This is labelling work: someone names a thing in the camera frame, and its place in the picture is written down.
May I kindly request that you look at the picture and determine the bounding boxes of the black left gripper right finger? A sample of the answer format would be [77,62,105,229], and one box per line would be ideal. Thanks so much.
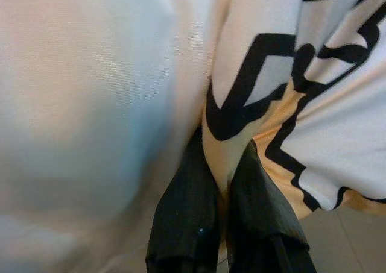
[226,140,318,273]

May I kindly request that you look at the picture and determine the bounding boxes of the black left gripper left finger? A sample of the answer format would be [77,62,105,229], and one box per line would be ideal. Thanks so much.
[144,127,223,273]

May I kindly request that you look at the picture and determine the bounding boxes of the yellow cartoon print quilt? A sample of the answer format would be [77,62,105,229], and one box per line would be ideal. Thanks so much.
[201,0,386,223]

